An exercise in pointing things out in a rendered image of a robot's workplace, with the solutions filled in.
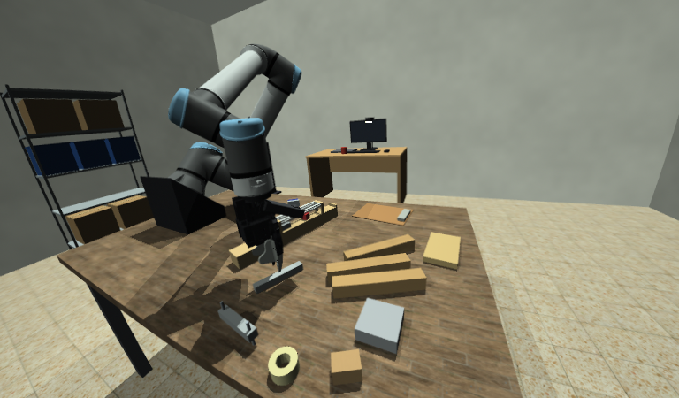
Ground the tan clipboard with grey clip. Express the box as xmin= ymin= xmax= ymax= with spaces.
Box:
xmin=361 ymin=203 xmax=413 ymax=226

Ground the tan flat wooden block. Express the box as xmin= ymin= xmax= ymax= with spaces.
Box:
xmin=423 ymin=233 xmax=461 ymax=270

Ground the small tan block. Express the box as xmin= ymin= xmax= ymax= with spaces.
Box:
xmin=331 ymin=349 xmax=362 ymax=385

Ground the pale yellow tape roll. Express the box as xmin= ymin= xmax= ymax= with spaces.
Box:
xmin=268 ymin=347 xmax=300 ymax=386

